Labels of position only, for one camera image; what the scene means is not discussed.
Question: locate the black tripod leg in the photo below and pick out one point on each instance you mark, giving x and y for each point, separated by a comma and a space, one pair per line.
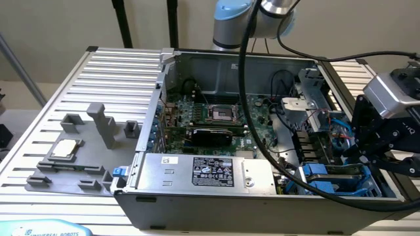
121, 23
172, 23

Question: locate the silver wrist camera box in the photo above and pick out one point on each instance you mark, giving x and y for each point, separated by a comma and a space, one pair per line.
389, 93

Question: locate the black graphics card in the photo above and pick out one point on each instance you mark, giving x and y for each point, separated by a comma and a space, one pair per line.
211, 136

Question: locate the grey parts rack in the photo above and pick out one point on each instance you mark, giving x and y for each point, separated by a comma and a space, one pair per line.
88, 157

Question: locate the grey metal pole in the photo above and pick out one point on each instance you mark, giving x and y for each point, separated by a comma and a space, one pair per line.
19, 66

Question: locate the blue disk caddy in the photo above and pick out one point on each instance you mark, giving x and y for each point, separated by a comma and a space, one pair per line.
316, 177

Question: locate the grey disk drive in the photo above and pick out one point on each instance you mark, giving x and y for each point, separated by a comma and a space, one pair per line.
343, 170

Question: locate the metal disk bay cage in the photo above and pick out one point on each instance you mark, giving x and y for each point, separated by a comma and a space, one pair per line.
307, 103

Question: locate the green motherboard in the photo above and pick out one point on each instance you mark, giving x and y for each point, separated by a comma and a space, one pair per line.
256, 123

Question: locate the silver power supply unit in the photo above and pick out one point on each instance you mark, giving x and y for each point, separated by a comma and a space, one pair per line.
183, 172

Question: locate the blue case latch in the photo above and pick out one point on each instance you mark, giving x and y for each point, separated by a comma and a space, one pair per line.
119, 172

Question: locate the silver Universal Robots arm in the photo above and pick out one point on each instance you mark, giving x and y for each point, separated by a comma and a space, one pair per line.
229, 24

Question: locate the CPU socket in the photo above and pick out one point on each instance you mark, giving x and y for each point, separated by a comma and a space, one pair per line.
220, 113

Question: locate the silver CPU chip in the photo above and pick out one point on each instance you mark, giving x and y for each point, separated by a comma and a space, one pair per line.
67, 147

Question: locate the black box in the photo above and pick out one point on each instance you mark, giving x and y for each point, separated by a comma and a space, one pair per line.
4, 136

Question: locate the blue Universal Robots cap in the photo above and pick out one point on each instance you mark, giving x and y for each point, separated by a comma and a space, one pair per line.
45, 228

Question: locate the open grey PC case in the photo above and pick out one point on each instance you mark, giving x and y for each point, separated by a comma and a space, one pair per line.
229, 209

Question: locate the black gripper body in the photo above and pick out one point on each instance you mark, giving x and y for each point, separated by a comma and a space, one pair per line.
401, 134

